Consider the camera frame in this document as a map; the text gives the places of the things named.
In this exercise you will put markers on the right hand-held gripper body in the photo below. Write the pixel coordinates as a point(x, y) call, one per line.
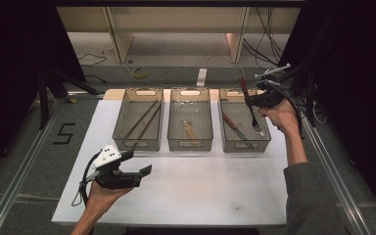
point(271, 96)

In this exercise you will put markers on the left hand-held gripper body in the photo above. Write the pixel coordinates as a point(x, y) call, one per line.
point(114, 179)

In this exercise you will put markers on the grey translucent plastic bin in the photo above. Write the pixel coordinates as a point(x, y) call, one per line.
point(241, 107)
point(138, 120)
point(190, 111)

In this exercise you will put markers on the person's left hand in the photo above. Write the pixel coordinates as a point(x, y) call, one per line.
point(101, 197)

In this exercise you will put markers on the person's right hand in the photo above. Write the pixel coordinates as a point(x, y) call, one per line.
point(284, 117)

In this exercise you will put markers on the white power strip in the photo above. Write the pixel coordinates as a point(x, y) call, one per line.
point(201, 77)

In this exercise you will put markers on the yellow tape roll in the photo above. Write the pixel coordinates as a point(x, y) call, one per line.
point(140, 72)

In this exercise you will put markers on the beige wooden cabinet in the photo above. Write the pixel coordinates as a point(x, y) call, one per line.
point(176, 19)

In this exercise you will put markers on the aluminium floor rail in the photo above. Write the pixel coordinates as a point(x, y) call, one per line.
point(23, 166)
point(333, 173)

